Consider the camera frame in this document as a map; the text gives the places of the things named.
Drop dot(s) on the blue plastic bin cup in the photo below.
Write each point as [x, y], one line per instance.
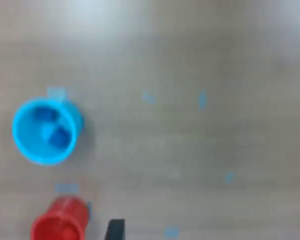
[40, 155]

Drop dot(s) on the small blue cube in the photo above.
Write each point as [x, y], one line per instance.
[44, 114]
[58, 136]

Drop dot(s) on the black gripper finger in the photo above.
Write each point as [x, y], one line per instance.
[116, 231]

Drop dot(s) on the blue tape mark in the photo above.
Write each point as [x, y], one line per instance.
[230, 177]
[171, 232]
[56, 93]
[66, 188]
[149, 97]
[202, 100]

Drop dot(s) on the red plastic bin cup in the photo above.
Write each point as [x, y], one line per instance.
[65, 210]

